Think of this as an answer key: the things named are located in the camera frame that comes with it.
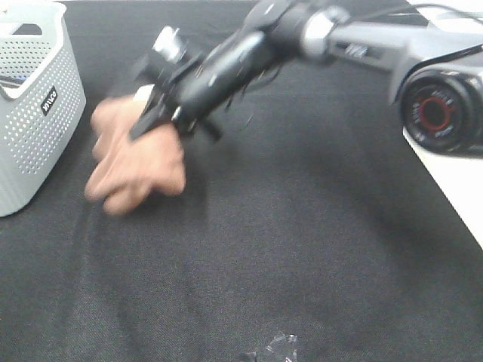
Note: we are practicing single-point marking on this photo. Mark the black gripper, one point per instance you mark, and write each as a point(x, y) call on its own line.
point(212, 83)

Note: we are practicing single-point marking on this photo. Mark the brown towel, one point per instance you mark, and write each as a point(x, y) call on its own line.
point(127, 171)

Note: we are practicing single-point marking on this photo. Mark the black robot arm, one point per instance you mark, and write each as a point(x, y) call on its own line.
point(436, 75)

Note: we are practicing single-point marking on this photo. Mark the grey perforated plastic basket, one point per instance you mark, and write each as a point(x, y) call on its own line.
point(42, 98)

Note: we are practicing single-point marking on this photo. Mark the black table cloth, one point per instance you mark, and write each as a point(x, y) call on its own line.
point(311, 216)

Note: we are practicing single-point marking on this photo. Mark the white box with grey rim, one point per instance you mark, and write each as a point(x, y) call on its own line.
point(459, 178)

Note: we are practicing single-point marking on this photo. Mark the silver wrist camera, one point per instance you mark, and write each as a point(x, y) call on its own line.
point(169, 45)

